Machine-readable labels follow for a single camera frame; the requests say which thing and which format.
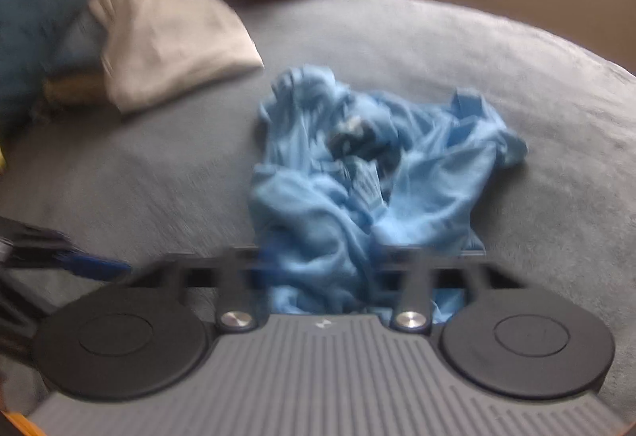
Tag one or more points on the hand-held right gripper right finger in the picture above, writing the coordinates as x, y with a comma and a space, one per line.
412, 272

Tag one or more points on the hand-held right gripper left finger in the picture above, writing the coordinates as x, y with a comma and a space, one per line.
243, 267

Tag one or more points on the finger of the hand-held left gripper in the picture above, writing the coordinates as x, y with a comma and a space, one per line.
97, 267

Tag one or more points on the light blue t-shirt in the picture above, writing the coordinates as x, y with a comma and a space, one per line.
318, 217

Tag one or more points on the folded blue cloth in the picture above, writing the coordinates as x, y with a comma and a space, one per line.
79, 43

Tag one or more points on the dark blue fleece cloth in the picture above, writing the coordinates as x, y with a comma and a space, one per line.
30, 28

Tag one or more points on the grey fleece blanket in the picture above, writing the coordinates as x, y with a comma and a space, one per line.
447, 43

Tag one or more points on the folded white garment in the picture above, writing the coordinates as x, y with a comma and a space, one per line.
169, 43

